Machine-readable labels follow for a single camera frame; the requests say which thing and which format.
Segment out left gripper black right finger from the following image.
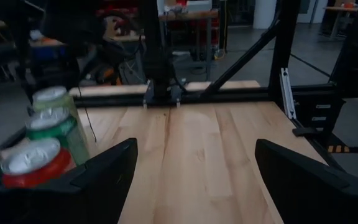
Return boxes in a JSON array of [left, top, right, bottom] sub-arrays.
[[254, 138, 358, 224]]

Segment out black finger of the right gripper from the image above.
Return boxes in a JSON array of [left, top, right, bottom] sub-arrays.
[[14, 27, 34, 103], [67, 43, 81, 91]]

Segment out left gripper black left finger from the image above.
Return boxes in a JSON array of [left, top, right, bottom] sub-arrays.
[[0, 138, 139, 224]]

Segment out light green beverage can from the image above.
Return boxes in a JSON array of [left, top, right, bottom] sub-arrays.
[[31, 86, 80, 121]]

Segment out red blue Fanta strawberry can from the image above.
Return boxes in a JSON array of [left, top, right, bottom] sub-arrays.
[[1, 138, 76, 189]]

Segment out orange shop vacuum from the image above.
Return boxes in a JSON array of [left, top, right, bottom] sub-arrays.
[[85, 40, 127, 86]]

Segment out black box white labels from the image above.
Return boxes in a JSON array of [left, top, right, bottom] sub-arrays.
[[292, 91, 346, 138]]

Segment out wooden workbench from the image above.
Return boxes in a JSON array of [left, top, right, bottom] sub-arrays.
[[158, 8, 221, 82]]

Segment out silver aluminium bracket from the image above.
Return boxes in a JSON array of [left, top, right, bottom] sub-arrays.
[[279, 67, 298, 121]]

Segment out black aluminium table frame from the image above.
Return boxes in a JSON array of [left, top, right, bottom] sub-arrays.
[[70, 0, 358, 174]]

